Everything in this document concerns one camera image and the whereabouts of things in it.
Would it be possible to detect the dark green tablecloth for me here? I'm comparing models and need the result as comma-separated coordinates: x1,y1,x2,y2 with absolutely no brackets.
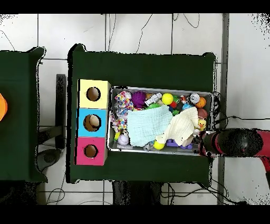
66,43,217,184
0,46,48,183

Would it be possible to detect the black cable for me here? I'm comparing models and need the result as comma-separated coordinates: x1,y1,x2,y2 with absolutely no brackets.
213,115,270,127

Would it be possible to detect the cream waffle cloth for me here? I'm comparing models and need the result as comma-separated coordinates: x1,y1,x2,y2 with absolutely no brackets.
155,106,200,147

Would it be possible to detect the orange round object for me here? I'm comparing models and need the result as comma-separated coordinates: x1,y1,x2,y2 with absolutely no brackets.
0,92,8,122

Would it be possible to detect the yellow ball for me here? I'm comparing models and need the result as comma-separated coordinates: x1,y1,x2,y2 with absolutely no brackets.
161,93,174,106
153,139,165,151

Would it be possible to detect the dark grey floor base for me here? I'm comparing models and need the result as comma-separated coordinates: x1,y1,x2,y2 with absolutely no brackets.
36,148,62,172

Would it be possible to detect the orange toy basketball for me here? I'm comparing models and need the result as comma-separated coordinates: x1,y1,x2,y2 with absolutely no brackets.
195,96,207,109

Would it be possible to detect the colourful confetti print packet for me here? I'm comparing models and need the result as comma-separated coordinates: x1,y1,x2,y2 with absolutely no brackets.
109,90,134,133

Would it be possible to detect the wooden box with three holes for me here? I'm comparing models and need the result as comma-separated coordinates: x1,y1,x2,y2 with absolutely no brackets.
74,79,112,166

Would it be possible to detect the shallow clear mesh bin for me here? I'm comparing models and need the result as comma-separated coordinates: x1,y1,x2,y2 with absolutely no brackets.
107,86,214,157

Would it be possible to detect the mint waffle cloth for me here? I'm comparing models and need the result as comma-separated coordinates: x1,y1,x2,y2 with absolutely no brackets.
127,105,174,147

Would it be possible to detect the brown toy football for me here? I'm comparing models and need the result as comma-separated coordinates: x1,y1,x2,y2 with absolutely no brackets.
197,108,208,120

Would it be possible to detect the silver toy camera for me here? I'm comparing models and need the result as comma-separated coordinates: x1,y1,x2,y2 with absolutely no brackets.
144,92,162,107

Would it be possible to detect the white baseball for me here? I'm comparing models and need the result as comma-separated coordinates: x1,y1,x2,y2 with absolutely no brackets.
117,134,130,146

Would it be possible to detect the black pedestal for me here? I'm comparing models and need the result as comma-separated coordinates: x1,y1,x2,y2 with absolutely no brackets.
111,180,163,205

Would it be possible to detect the purple spiky ball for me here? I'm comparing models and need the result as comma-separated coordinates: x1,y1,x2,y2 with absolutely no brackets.
131,90,147,109

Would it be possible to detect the silver drink can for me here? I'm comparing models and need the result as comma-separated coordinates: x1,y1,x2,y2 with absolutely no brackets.
188,93,200,105

